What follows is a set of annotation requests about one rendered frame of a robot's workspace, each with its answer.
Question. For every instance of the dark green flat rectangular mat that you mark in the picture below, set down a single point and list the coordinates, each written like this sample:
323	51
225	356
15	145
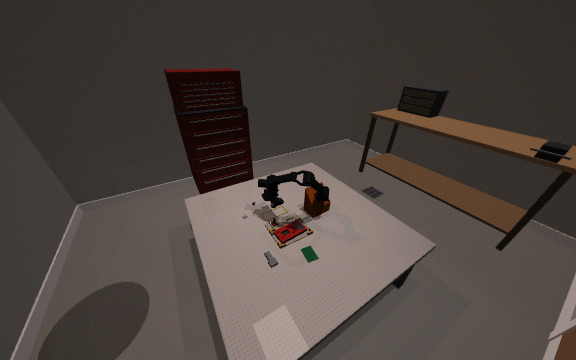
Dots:
309	254

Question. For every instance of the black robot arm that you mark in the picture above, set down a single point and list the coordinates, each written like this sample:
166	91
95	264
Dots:
273	181

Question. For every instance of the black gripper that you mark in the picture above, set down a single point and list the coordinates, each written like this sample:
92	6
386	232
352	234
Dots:
276	200

